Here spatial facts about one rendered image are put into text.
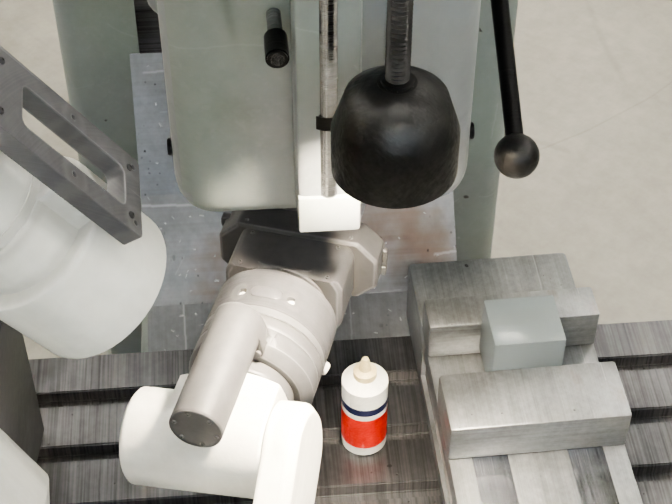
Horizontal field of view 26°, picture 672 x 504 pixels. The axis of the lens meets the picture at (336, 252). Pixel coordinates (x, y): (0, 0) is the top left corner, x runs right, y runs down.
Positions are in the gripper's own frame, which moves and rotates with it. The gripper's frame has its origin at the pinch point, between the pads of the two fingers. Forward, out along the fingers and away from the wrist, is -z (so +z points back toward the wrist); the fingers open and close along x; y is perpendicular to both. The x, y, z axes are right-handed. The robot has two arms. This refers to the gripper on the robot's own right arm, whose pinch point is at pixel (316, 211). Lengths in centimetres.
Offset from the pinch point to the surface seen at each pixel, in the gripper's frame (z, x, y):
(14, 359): 8.5, 23.4, 14.1
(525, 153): 6.4, -15.7, -14.4
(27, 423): 8.9, 23.2, 21.8
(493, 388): -0.3, -14.9, 16.7
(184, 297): -17.7, 18.8, 32.0
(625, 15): -210, -18, 122
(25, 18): -175, 117, 122
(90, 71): -28.6, 31.0, 13.6
